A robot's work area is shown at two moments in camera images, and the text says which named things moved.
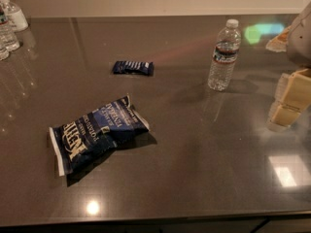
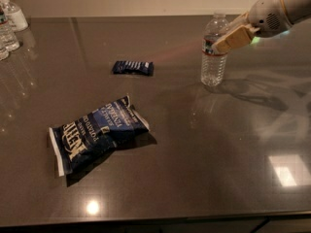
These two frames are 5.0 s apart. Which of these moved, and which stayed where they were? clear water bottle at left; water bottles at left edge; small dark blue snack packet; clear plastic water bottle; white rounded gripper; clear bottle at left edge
Moved: white rounded gripper; clear plastic water bottle
Stayed: water bottles at left edge; small dark blue snack packet; clear water bottle at left; clear bottle at left edge
